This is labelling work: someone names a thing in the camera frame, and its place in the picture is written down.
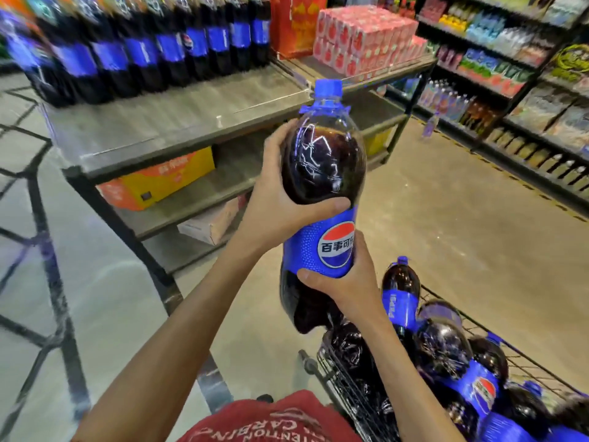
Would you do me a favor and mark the person's right hand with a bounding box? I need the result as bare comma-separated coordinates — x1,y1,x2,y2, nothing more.
297,230,383,328

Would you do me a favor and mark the person's left hand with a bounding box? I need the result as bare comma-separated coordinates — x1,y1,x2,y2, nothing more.
236,118,351,256

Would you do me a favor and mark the large blue label cola bottle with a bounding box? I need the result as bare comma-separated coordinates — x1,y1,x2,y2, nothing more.
279,79,367,335

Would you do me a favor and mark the person's right forearm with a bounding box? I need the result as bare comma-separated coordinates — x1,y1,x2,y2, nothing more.
354,313,466,442

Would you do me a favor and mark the person's left forearm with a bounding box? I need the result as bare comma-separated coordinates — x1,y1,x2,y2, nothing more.
71,235,270,442

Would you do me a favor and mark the small yellow box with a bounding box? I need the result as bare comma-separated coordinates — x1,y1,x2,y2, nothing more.
364,126,396,157

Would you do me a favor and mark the beige cardboard box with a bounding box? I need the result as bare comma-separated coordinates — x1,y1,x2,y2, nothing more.
177,195,249,246

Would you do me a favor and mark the pile of cola bottles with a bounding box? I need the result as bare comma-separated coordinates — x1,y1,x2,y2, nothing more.
322,256,589,442

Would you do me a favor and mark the red printed shirt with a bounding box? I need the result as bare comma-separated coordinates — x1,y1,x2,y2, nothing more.
177,390,362,442

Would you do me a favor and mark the row of clear water bottles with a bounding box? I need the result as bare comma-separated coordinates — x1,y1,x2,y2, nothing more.
418,79,475,122

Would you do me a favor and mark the yellow orange carton box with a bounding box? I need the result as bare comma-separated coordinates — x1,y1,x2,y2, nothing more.
97,147,216,212

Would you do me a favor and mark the grey metal display stand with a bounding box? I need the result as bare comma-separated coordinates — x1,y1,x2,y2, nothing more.
41,54,438,412

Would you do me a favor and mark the stack of pink drink packs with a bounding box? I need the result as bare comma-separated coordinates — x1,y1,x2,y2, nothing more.
313,5,429,79

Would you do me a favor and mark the row of dark drink bottles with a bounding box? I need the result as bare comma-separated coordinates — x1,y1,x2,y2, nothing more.
460,102,501,135

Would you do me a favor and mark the red orange carton box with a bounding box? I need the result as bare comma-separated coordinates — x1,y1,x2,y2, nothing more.
271,0,328,59

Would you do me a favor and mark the black store shelving rack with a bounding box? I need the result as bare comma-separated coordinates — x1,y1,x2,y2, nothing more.
382,0,589,219

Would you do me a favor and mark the row of green tea bottles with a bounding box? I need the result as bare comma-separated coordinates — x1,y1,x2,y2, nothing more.
485,126,589,199

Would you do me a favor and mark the row of colourful drink cartons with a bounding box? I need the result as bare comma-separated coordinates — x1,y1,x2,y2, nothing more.
459,47,535,98

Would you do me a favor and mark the row of pale blue bottles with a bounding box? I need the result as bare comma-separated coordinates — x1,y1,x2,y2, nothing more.
465,11,508,45

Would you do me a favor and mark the row of cola bottles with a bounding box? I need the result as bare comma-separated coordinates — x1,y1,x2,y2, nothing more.
0,0,272,108

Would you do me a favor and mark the stack of wrapped drink multipacks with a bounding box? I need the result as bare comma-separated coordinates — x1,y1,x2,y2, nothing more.
508,83,589,152

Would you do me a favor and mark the wire shopping cart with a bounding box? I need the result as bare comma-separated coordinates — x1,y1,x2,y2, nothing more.
299,285,589,442

